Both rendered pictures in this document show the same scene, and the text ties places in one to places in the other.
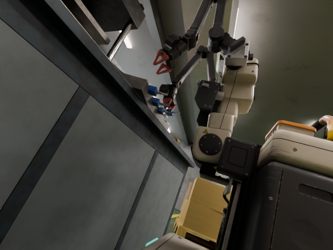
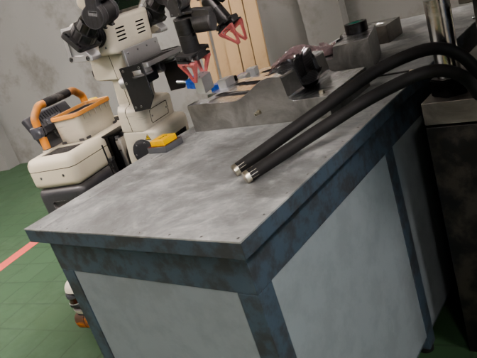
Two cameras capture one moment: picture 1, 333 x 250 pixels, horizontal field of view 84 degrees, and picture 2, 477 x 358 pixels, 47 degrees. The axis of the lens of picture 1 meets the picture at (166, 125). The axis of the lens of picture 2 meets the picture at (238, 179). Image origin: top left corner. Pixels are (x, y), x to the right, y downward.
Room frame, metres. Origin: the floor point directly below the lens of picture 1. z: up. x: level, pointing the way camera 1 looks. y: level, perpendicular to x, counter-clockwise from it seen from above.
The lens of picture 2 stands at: (2.91, 0.42, 1.21)
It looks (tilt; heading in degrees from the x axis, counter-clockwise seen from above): 19 degrees down; 192
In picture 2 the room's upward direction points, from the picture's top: 18 degrees counter-clockwise
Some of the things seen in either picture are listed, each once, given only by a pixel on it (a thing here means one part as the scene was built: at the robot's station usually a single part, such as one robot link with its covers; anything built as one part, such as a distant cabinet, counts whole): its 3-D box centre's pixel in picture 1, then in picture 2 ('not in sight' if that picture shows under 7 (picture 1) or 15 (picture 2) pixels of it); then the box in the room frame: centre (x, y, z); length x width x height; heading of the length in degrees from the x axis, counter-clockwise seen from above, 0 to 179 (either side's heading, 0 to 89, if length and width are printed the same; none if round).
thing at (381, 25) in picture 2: not in sight; (371, 33); (0.53, 0.65, 0.83); 0.20 x 0.15 x 0.07; 60
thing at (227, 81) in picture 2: (162, 110); (216, 87); (1.05, 0.06, 0.89); 0.13 x 0.05 x 0.05; 59
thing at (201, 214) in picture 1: (224, 220); not in sight; (3.08, -1.40, 0.42); 1.50 x 1.14 x 0.84; 71
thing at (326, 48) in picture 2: not in sight; (302, 52); (0.89, 0.36, 0.90); 0.26 x 0.18 x 0.08; 77
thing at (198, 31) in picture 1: (201, 16); not in sight; (0.78, 0.05, 1.40); 0.11 x 0.06 x 0.43; 161
